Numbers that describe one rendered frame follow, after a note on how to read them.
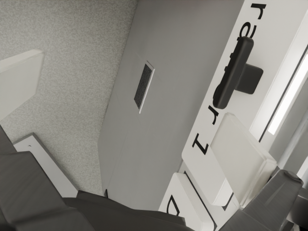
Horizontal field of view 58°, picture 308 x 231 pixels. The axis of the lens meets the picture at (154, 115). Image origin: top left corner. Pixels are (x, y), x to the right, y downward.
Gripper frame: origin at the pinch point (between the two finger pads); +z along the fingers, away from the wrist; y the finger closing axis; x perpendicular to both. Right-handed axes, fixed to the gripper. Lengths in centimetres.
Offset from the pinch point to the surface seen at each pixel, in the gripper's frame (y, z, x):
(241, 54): 8.7, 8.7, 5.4
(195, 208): 12.2, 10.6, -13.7
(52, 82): -27, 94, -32
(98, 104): -7, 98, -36
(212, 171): 12.0, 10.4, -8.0
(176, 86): 9.0, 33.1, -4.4
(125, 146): 5, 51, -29
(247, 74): 10.3, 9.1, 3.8
